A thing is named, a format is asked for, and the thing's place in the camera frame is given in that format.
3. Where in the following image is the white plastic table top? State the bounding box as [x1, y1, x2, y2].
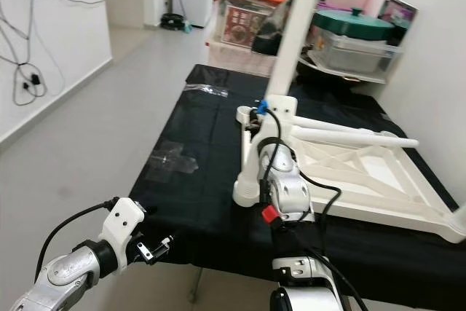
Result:
[235, 103, 466, 243]

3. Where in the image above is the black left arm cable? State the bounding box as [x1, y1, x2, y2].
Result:
[35, 198, 117, 283]

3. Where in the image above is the black wall cable bundle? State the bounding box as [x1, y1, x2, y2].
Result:
[0, 0, 110, 107]

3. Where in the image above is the black tablecloth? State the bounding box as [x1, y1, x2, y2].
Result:
[138, 63, 466, 311]

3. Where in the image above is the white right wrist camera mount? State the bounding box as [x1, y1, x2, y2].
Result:
[251, 95, 298, 141]

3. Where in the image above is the clear plastic storage container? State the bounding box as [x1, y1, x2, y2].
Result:
[306, 31, 405, 79]

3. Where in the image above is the clear tape strip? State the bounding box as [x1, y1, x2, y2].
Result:
[184, 83, 230, 98]

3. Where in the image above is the clear tape patch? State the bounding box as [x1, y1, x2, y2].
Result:
[149, 140, 201, 178]

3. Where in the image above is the green lidded pot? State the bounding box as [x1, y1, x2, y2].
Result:
[312, 7, 398, 42]

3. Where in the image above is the black glossy bag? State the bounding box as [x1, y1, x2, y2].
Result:
[251, 0, 292, 57]

